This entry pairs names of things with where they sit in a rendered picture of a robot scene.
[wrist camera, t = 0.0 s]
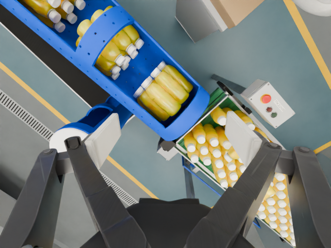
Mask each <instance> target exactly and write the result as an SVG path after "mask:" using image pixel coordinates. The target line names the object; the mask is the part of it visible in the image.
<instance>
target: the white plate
mask: <svg viewBox="0 0 331 248"><path fill-rule="evenodd" d="M87 135H88V134H87V133H85V132H83V131H81V130H79V129H75V128H63V129H60V130H58V131H57V132H55V133H54V134H53V135H52V137H51V139H50V143H49V146H50V149H51V148H55V149H57V151H58V153H60V152H65V151H66V147H65V144H64V140H65V139H67V138H69V137H72V136H80V137H81V141H82V140H84V138H86V136H87Z"/></svg>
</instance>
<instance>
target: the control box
mask: <svg viewBox="0 0 331 248"><path fill-rule="evenodd" d="M240 95H241V96H242V97H243V98H244V99H245V100H246V101H247V102H248V103H249V104H250V106H251V107H252V108H253V109H254V110H255V111H256V112H257V113H258V114H259V115H260V116H261V117H262V118H263V119H264V120H265V121H266V122H267V123H269V124H270V125H271V126H273V127H274V128H277V127H278V126H280V125H281V124H282V123H283V122H285V121H286V120H287V119H289V118H290V117H291V116H293V115H294V114H295V112H294V111H293V110H292V109H291V107H290V106H289V105H288V104H287V103H286V101H285V100H284V99H283V98H282V97H281V96H280V94H279V93H278V92H277V91H276V90H275V89H274V87H273V86H272V85H271V84H270V83H269V82H266V81H263V80H259V79H257V80H256V81H255V82H253V83H252V84H251V85H250V86H249V87H248V88H247V89H246V90H244V91H243V92H242V93H241V94H240ZM265 95H270V96H271V101H270V102H269V103H263V102H262V98H263V97H264V96H265ZM277 102H278V104H277ZM268 107H271V108H272V111H271V112H267V108H268ZM281 108H282V109H281ZM272 113H277V116H276V117H275V118H274V117H272V116H271V114H272Z"/></svg>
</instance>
